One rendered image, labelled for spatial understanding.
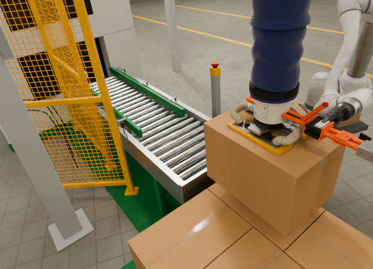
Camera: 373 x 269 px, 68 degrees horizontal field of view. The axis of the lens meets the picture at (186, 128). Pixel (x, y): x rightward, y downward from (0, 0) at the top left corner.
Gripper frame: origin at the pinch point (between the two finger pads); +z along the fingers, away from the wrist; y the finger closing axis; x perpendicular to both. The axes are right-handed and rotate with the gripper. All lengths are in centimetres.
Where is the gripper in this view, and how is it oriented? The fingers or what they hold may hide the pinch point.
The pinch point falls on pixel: (321, 128)
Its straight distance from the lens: 131.9
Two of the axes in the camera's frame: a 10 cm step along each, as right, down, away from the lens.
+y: 0.9, 8.2, 5.6
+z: -7.9, 4.0, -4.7
